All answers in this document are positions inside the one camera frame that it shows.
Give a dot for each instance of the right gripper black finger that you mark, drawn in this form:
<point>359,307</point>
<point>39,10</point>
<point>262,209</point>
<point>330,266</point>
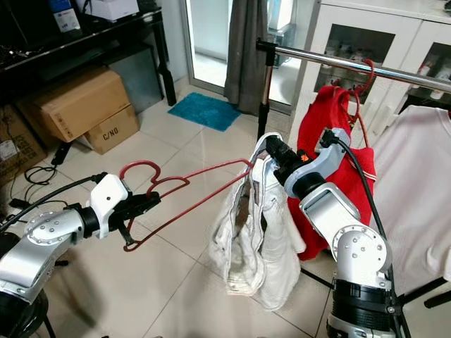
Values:
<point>273,146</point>

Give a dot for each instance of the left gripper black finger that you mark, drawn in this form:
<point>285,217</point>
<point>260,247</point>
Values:
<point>150,198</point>
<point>149,208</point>

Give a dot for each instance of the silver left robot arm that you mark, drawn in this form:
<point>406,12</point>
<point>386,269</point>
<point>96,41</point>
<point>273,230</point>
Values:
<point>35,260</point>

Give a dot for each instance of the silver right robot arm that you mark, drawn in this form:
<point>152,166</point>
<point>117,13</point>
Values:
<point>352,246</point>

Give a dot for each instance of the red shirt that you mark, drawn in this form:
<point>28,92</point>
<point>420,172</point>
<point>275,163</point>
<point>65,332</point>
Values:
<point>320,134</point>

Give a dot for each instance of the small printed cardboard box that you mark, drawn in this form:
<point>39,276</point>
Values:
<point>113,132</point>

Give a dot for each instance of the teal floor mat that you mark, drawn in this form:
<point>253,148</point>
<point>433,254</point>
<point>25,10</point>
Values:
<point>204,111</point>

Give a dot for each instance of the dark grey curtain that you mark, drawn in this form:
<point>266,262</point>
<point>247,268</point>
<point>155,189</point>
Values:
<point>246,56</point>

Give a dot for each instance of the chrome black clothes rack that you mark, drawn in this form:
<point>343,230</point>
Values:
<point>324,59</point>

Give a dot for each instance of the large plain cardboard box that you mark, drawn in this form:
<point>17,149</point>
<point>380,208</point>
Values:
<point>81,102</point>

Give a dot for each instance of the cardboard box white label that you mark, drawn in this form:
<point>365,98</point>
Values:
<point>17,148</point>

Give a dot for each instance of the black desk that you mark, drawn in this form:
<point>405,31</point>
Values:
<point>99,42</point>

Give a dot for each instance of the white flat box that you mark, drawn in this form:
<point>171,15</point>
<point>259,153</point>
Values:
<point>113,8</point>

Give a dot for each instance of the blue white carton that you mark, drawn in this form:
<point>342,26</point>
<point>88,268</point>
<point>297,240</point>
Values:
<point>63,15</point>

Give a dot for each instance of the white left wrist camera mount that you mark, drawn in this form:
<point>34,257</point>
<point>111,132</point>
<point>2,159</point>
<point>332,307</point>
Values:
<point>109,201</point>

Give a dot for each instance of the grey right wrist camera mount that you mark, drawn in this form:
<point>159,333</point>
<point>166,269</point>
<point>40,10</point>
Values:
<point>320,167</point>

